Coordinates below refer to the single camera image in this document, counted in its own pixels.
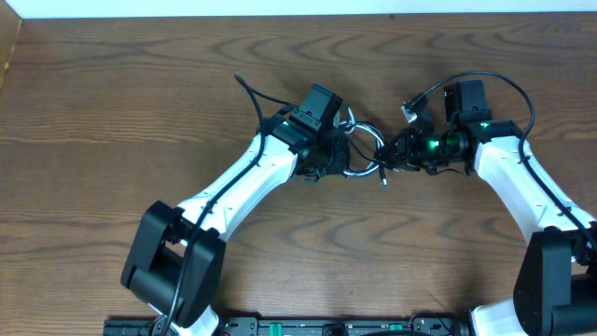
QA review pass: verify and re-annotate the white usb cable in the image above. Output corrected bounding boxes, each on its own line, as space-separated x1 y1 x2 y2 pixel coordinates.
338 105 387 179

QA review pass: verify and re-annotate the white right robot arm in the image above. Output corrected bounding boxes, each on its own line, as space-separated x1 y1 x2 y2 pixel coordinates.
375 80 596 335

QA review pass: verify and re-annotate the black usb cable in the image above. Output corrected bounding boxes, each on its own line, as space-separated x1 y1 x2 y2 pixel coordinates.
344 120 389 187

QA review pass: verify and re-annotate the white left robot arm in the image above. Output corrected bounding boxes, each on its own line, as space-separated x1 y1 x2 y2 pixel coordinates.
121 84 350 335

